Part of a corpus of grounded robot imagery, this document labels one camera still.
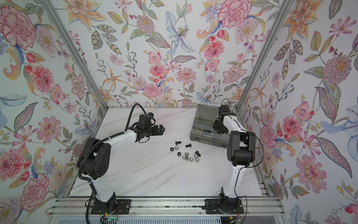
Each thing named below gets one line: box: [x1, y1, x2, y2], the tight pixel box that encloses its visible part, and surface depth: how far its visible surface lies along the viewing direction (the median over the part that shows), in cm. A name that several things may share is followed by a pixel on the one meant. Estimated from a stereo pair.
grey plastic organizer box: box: [189, 103, 230, 149], surface depth 105 cm
